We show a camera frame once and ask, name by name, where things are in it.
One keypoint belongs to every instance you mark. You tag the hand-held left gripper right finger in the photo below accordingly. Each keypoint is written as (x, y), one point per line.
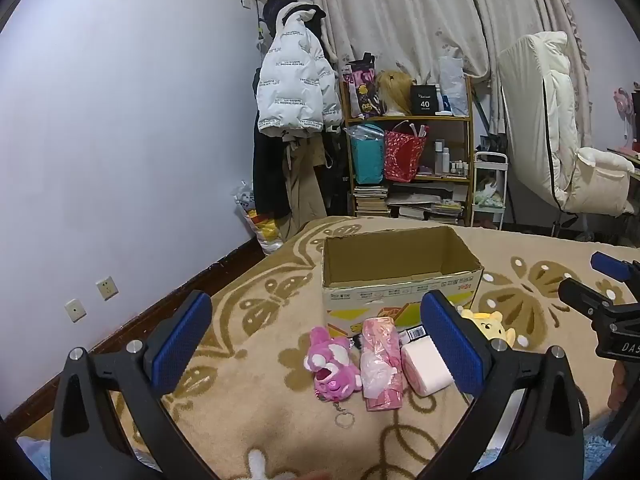
(450, 350)

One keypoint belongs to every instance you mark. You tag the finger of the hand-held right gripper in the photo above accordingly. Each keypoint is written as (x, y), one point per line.
(582, 297)
(610, 266)

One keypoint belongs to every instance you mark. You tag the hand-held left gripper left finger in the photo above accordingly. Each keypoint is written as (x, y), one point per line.
(182, 345)

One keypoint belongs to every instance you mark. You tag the pink square plush cushion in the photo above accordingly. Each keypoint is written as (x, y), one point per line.
(425, 367)

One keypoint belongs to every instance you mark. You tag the yellow bear plush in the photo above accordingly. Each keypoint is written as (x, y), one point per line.
(487, 325)

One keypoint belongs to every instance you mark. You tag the pink plastic-wrapped packet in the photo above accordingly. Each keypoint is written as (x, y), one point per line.
(382, 360)

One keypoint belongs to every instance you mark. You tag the printed cardboard box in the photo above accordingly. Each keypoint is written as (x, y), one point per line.
(400, 295)

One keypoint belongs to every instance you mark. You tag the person's right hand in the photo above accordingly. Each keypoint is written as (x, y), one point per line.
(619, 387)

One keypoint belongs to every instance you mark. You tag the small black barcode box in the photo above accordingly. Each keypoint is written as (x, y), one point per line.
(415, 334)

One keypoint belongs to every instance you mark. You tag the blue fluffy cloth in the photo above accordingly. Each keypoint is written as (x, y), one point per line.
(600, 455)

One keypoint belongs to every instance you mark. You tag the white trolley cart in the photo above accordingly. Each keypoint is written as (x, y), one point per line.
(490, 195)

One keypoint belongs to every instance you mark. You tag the plastic bag of toys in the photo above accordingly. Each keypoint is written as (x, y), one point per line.
(265, 232)

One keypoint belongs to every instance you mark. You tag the cream padded chair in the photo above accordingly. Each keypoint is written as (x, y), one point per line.
(565, 125)

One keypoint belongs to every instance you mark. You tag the pink desk fan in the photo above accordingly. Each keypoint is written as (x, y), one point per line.
(627, 110)

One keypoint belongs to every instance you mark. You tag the stack of books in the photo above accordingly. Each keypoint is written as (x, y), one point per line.
(372, 202)

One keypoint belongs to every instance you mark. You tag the wooden shelf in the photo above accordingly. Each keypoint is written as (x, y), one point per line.
(469, 160)

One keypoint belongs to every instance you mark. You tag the black coat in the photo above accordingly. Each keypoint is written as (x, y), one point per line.
(267, 175)

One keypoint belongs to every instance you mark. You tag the row of small bottles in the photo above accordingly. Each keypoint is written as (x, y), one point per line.
(440, 157)

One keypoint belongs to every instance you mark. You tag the beige trousers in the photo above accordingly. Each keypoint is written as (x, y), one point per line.
(302, 190)

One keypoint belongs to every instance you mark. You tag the red gift bag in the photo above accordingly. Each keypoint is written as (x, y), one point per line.
(404, 157)

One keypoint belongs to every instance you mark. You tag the black hanging garment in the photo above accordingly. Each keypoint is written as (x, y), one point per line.
(335, 180)

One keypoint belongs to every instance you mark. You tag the teal bag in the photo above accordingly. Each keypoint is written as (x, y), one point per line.
(367, 160)

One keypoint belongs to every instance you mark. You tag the white paper bag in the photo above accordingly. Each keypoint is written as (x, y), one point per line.
(454, 85)

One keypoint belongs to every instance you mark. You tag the blonde wig head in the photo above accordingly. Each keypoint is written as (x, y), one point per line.
(394, 91)

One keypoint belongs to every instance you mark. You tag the black pink patterned bag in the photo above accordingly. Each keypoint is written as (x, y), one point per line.
(364, 87)

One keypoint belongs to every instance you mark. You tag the white puffer jacket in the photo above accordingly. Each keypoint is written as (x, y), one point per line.
(295, 75)

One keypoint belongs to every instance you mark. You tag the floral curtain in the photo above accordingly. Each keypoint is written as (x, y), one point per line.
(400, 10)

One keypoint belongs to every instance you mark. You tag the white wall socket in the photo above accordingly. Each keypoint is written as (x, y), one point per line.
(75, 310)
(106, 288)

